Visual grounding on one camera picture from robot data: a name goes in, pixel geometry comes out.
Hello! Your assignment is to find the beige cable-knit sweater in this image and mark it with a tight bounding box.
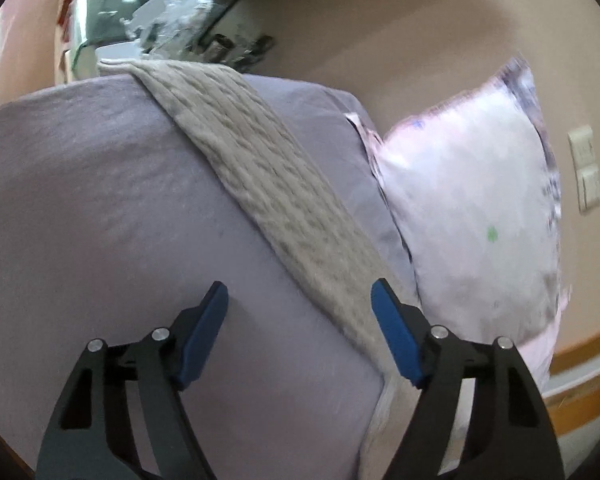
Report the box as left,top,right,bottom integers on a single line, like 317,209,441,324
98,60,415,368

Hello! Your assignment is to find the lavender bed sheet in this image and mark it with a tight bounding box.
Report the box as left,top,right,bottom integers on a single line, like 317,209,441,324
0,72,422,480

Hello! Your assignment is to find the pink tree-print pillow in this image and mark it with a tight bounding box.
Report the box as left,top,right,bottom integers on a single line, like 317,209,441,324
358,56,569,387

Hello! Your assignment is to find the wooden bed frame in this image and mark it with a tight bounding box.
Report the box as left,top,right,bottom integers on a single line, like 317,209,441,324
543,332,600,437

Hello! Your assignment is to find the white wall switch panel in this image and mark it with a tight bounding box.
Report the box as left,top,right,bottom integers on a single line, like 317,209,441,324
568,125,600,214

